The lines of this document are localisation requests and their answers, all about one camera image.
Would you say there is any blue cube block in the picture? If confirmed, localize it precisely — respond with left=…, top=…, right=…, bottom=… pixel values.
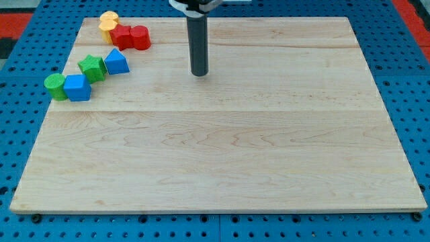
left=63, top=74, right=91, bottom=102

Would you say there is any green cylinder block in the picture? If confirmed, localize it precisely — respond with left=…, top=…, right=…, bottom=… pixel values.
left=44, top=73, right=68, bottom=101

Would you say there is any red star block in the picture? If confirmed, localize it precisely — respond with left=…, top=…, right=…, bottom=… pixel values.
left=110, top=24, right=134, bottom=50

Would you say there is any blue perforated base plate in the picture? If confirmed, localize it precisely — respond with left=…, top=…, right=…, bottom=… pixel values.
left=1, top=1, right=429, bottom=241

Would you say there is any green star block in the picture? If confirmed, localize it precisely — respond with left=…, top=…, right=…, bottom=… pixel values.
left=77, top=54, right=107, bottom=84

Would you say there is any red cylinder block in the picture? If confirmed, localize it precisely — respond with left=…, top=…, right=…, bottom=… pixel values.
left=130, top=26, right=151, bottom=50

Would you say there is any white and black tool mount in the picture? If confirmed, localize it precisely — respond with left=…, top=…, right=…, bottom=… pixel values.
left=168, top=0, right=223, bottom=17

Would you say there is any yellow cylinder block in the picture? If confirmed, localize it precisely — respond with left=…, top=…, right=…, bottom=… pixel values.
left=99, top=11, right=120, bottom=24

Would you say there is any blue triangle block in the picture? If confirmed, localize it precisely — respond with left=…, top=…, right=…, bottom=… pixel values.
left=104, top=48, right=130, bottom=75

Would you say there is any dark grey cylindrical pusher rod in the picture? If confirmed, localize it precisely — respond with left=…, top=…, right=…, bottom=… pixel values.
left=187, top=15, right=209, bottom=77

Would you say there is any wooden board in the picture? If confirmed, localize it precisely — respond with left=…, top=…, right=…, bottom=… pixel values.
left=10, top=17, right=427, bottom=214

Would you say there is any yellow pentagon block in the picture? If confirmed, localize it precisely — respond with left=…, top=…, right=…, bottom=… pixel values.
left=98, top=19, right=118, bottom=44

